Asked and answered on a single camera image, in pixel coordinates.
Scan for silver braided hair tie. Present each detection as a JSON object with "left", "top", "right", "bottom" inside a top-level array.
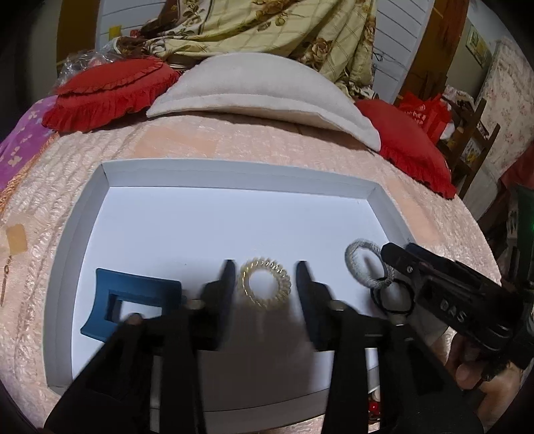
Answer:
[{"left": 344, "top": 238, "right": 397, "bottom": 289}]

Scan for black elastic hair tie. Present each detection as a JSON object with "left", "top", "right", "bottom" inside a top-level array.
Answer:
[{"left": 369, "top": 276, "right": 417, "bottom": 317}]

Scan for blue plastic hair claw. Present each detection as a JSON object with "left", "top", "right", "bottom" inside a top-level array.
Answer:
[{"left": 80, "top": 268, "right": 183, "bottom": 342}]

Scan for clear spiral hair tie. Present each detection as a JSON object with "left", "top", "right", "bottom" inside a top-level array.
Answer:
[{"left": 238, "top": 256, "right": 292, "bottom": 312}]

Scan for person right hand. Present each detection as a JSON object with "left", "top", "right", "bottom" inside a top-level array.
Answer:
[{"left": 443, "top": 333, "right": 527, "bottom": 418}]

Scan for wooden chair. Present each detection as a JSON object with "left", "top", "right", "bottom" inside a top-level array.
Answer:
[{"left": 437, "top": 96, "right": 501, "bottom": 199}]

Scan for red ruffled cushion right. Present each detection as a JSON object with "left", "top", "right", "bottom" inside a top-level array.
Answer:
[{"left": 356, "top": 99, "right": 456, "bottom": 200}]

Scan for red ruffled cushion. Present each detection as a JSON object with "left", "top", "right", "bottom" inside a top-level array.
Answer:
[
  {"left": 42, "top": 57, "right": 180, "bottom": 133},
  {"left": 356, "top": 99, "right": 456, "bottom": 200}
]

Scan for red shopping bag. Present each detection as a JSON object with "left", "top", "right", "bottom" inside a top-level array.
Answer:
[{"left": 397, "top": 91, "right": 452, "bottom": 144}]

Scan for white shallow cardboard tray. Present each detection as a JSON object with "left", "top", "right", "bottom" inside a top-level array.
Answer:
[{"left": 42, "top": 159, "right": 414, "bottom": 433}]

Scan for small yellow tag pendant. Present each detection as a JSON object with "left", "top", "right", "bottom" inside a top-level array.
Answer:
[{"left": 1, "top": 223, "right": 28, "bottom": 305}]

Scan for pink quilted bedspread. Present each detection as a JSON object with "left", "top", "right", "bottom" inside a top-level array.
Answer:
[{"left": 1, "top": 115, "right": 501, "bottom": 426}]

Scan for beige pillow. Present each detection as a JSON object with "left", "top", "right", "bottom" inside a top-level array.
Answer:
[{"left": 147, "top": 52, "right": 381, "bottom": 152}]

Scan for floral yellow blanket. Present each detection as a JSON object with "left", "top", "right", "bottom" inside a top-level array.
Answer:
[{"left": 113, "top": 0, "right": 376, "bottom": 98}]

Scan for purple patterned sheet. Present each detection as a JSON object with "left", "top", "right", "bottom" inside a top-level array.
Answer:
[{"left": 0, "top": 96, "right": 58, "bottom": 191}]

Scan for red ruffled cushion left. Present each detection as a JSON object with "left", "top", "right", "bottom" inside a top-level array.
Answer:
[{"left": 42, "top": 57, "right": 180, "bottom": 133}]

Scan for clear plastic bag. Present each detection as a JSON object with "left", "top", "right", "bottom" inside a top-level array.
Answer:
[{"left": 52, "top": 40, "right": 123, "bottom": 93}]

